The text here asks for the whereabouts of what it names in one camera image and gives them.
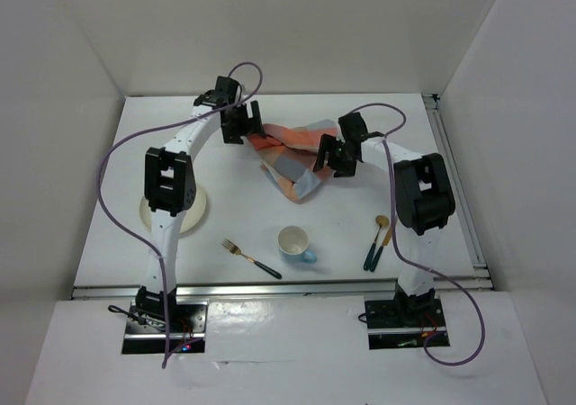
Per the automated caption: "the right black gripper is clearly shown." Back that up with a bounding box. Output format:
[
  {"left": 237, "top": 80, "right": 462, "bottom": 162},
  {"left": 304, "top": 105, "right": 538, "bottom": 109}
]
[{"left": 313, "top": 134, "right": 357, "bottom": 178}]

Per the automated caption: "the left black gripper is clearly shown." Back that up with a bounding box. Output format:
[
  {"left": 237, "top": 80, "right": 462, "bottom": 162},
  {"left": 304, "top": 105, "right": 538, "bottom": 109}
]
[{"left": 220, "top": 100, "right": 265, "bottom": 145}]

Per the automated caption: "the checkered orange blue cloth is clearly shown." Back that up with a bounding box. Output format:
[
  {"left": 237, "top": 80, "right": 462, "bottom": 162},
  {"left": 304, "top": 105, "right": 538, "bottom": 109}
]
[{"left": 247, "top": 120, "right": 339, "bottom": 203}]

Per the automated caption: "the gold spoon green handle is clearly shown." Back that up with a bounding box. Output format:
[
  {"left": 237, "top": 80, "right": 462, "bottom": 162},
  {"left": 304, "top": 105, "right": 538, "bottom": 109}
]
[{"left": 363, "top": 215, "right": 390, "bottom": 271}]

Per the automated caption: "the light blue mug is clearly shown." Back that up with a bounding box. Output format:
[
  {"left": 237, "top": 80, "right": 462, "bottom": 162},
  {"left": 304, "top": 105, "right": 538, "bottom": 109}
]
[{"left": 277, "top": 226, "right": 318, "bottom": 265}]

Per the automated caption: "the gold knife green handle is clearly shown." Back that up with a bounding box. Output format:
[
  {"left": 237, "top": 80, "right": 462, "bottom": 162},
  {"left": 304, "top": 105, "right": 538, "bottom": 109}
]
[{"left": 369, "top": 229, "right": 392, "bottom": 272}]

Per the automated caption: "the cream round plate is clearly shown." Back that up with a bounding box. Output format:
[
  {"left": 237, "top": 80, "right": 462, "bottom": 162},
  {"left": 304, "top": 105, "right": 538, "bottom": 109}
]
[{"left": 139, "top": 184, "right": 208, "bottom": 235}]

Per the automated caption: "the gold fork green handle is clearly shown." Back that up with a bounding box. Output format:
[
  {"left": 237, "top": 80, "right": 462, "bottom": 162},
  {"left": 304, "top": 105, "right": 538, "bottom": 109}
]
[{"left": 221, "top": 239, "right": 283, "bottom": 280}]

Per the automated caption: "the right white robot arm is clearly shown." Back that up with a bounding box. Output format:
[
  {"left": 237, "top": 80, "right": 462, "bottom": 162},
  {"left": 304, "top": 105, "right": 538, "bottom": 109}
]
[{"left": 314, "top": 132, "right": 455, "bottom": 326}]

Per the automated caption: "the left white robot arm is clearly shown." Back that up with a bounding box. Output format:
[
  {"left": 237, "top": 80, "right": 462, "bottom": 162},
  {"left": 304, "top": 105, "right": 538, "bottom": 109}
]
[{"left": 136, "top": 90, "right": 265, "bottom": 332}]

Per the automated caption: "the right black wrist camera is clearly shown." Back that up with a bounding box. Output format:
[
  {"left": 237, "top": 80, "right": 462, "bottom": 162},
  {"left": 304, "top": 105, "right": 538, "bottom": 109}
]
[{"left": 337, "top": 112, "right": 368, "bottom": 143}]

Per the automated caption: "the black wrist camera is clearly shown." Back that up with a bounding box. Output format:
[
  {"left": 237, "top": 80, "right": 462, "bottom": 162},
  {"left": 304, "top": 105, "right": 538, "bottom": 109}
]
[
  {"left": 213, "top": 76, "right": 242, "bottom": 107},
  {"left": 337, "top": 112, "right": 368, "bottom": 143}
]

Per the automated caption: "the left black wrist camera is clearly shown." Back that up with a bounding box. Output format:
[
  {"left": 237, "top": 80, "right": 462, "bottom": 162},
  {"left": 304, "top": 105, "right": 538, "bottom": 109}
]
[{"left": 213, "top": 76, "right": 242, "bottom": 107}]

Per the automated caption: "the aluminium right side rail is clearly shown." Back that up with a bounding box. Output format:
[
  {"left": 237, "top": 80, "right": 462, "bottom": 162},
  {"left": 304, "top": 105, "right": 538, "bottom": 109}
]
[{"left": 421, "top": 94, "right": 491, "bottom": 282}]

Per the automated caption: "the aluminium rail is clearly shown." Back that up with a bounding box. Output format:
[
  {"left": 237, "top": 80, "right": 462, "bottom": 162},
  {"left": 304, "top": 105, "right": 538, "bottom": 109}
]
[
  {"left": 421, "top": 94, "right": 491, "bottom": 282},
  {"left": 69, "top": 277, "right": 495, "bottom": 300}
]

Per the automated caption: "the aluminium front rail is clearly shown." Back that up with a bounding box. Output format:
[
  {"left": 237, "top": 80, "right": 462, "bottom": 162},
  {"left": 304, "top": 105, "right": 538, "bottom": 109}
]
[{"left": 69, "top": 277, "right": 495, "bottom": 300}]

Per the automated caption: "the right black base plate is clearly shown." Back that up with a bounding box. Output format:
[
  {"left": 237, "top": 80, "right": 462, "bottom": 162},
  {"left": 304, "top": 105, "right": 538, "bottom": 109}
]
[{"left": 357, "top": 298, "right": 450, "bottom": 350}]

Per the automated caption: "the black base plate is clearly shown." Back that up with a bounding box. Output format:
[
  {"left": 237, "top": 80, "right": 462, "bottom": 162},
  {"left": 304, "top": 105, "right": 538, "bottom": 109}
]
[
  {"left": 357, "top": 298, "right": 450, "bottom": 350},
  {"left": 121, "top": 300, "right": 210, "bottom": 356}
]

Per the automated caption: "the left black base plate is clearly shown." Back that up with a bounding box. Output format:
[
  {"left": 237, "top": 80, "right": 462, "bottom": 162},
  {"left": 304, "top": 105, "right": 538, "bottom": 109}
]
[{"left": 121, "top": 300, "right": 210, "bottom": 356}]

